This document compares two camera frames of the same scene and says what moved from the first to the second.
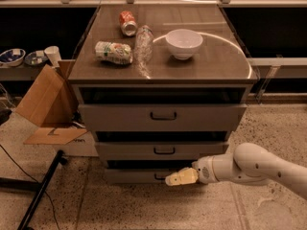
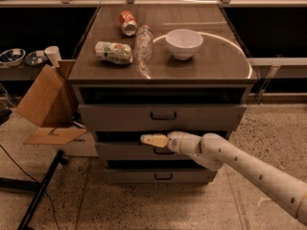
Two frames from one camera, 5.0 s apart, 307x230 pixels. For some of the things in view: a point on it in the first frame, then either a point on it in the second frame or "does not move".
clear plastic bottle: x=144 y=44 does not move
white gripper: x=203 y=171 → x=176 y=142
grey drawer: x=159 y=150 does not move
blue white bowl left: x=12 y=57 does not move
